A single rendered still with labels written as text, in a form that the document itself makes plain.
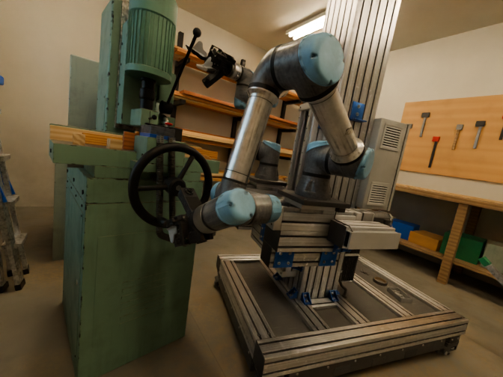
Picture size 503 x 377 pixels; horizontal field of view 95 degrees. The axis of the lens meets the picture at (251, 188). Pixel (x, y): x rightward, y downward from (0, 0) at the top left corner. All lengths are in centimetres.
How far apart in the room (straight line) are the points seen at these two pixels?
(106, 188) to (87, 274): 31
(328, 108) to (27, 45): 325
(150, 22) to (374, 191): 125
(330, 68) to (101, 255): 94
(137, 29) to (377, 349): 170
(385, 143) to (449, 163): 226
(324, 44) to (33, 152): 325
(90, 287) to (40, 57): 285
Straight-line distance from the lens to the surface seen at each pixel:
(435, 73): 394
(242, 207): 48
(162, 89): 134
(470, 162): 354
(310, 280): 137
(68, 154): 91
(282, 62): 66
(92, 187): 93
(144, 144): 87
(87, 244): 99
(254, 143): 66
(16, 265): 189
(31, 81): 351
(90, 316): 113
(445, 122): 368
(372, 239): 103
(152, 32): 111
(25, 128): 349
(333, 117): 73
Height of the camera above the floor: 95
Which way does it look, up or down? 8 degrees down
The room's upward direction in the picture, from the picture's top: 9 degrees clockwise
